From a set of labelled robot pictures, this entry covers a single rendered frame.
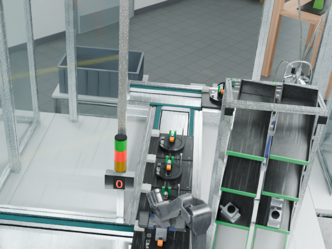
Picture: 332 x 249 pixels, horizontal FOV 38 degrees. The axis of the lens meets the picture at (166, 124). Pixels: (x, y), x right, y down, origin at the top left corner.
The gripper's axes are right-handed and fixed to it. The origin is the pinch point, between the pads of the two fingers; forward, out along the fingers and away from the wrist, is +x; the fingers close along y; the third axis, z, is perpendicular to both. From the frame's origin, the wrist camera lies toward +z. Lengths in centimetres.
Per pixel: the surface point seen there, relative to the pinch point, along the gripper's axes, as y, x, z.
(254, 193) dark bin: -32.3, -26.6, 9.3
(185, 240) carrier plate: -10.3, 11.7, -3.8
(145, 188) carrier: 10.0, 27.0, 20.5
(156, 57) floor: 35, 328, 263
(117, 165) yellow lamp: 19.7, -11.8, 19.2
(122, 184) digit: 17.5, -4.4, 13.5
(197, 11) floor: -12, 438, 414
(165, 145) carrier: 3, 50, 51
